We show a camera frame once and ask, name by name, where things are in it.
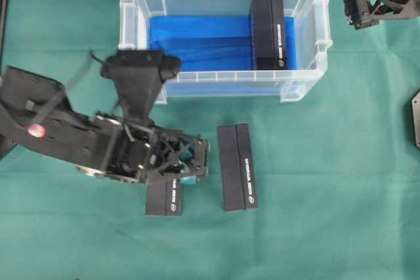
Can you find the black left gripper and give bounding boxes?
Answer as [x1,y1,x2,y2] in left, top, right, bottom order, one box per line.
[94,112,210,186]

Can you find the black box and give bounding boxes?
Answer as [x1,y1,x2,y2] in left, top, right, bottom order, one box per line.
[250,0,287,71]
[217,123,259,212]
[145,180,182,217]

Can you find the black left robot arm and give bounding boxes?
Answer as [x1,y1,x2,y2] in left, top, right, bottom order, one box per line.
[1,66,209,185]

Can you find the blue foam case liner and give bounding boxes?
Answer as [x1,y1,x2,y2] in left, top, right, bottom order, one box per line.
[150,16,283,97]

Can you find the clear plastic storage case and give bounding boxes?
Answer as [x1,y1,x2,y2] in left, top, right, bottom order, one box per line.
[119,0,332,104]

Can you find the green table cloth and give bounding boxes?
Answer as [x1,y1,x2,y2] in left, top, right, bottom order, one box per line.
[1,0,419,279]

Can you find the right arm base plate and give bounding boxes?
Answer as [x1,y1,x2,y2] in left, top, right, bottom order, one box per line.
[411,91,420,149]

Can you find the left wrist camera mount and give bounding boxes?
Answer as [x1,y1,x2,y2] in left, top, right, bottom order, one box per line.
[100,50,181,119]

